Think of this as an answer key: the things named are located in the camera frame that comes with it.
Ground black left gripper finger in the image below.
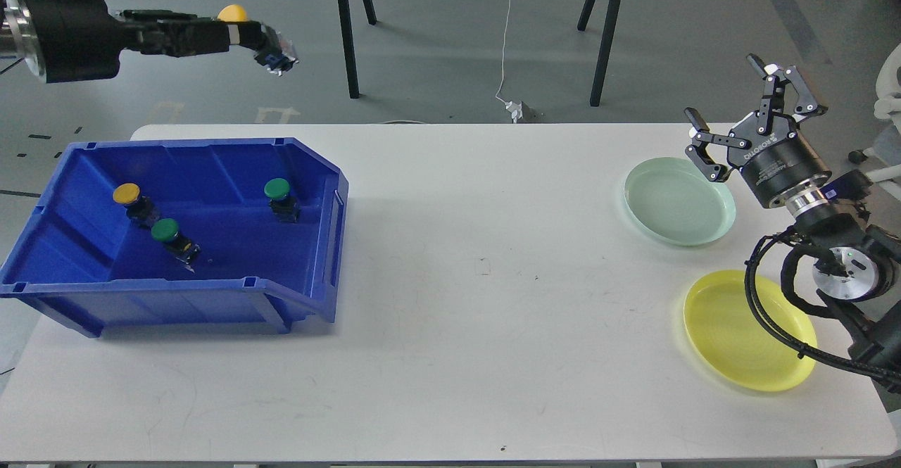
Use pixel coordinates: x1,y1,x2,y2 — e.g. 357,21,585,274
141,21,282,58
123,9,229,32

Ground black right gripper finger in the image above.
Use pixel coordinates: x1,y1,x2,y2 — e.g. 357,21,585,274
746,53,829,131
684,107,747,184

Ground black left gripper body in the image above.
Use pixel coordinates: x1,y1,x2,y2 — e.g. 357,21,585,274
4,0,152,84

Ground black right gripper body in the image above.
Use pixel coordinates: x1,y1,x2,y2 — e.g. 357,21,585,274
729,113,831,209

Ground yellow push button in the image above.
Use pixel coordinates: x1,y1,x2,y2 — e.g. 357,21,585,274
112,182,160,229
216,4,299,77

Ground green push button front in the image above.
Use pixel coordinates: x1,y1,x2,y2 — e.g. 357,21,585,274
151,217,201,268

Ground green push button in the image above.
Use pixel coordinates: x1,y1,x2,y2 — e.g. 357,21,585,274
264,177,301,223
151,217,201,268

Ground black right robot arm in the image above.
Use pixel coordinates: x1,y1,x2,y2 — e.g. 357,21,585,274
684,53,900,393

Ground light green plate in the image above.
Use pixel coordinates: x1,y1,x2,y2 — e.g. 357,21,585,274
622,157,737,247

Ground yellow plate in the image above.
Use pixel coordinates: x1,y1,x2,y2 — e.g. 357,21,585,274
682,270,815,392

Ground green push button back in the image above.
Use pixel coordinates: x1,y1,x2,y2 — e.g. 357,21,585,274
264,177,301,223

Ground white chair base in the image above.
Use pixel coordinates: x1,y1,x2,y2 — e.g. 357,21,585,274
848,46,900,201

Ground black tripod legs left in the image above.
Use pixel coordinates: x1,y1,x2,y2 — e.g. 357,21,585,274
336,0,377,99

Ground black tripod legs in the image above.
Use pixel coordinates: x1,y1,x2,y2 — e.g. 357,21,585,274
336,0,377,99
576,0,622,108

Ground black tripod legs right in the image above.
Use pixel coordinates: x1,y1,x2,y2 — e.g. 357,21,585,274
576,0,622,108

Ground blue plastic bin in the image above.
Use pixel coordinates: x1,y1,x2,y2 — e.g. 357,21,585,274
2,138,348,339

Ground white cable with plug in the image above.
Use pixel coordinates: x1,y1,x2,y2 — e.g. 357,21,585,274
494,0,527,124

